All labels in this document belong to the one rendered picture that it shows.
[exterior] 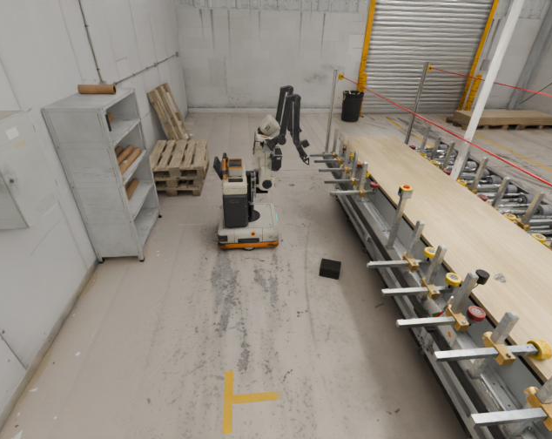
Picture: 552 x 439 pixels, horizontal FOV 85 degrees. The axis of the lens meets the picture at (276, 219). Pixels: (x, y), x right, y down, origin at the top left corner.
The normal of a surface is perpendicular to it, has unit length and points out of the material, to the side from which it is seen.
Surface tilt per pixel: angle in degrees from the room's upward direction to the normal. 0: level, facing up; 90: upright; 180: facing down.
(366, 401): 0
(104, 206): 90
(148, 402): 0
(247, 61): 90
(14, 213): 90
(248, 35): 90
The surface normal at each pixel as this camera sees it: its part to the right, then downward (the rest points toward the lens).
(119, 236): 0.10, 0.54
